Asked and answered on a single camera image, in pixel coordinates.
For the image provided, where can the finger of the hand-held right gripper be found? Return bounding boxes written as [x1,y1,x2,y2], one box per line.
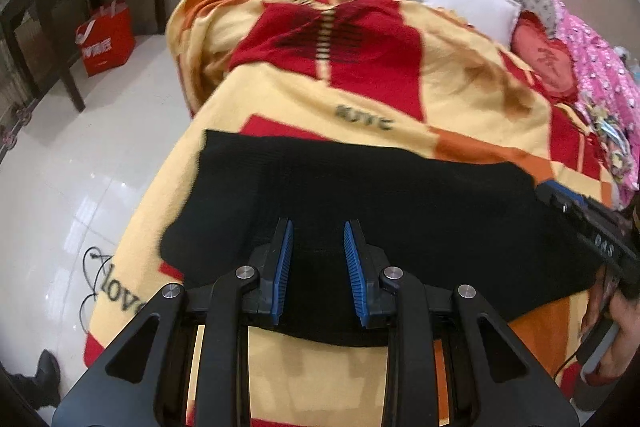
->
[535,179,588,233]

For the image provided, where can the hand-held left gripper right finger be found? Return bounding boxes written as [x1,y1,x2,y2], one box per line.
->
[342,219,581,427]

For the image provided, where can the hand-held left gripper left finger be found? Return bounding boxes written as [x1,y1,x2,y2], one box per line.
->
[52,218,296,427]

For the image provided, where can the black pants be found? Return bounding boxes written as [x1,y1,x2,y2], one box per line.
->
[160,129,608,348]

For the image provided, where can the person's right hand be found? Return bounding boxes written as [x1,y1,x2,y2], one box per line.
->
[582,274,640,380]

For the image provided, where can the multicoloured patterned cloth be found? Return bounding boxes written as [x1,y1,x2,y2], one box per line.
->
[585,102,640,195]

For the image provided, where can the red heart cushion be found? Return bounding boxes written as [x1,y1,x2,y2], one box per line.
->
[512,17,583,100]

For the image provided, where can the pink floral cloth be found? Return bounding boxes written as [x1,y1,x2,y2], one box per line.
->
[547,0,640,128]

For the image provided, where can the yellow red printed blanket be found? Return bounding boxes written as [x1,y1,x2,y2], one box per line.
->
[82,0,618,427]

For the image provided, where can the white pillow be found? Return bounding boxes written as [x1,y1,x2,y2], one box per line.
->
[420,0,523,48]

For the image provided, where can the person's black shoe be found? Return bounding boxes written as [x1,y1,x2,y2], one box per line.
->
[10,349,62,410]

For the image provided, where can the red shopping bag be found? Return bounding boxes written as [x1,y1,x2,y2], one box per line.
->
[75,0,137,78]

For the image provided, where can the dark wooden cabinet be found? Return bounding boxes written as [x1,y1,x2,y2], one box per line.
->
[0,19,38,162]

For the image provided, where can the black cable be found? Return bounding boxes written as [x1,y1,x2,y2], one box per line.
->
[80,247,115,338]

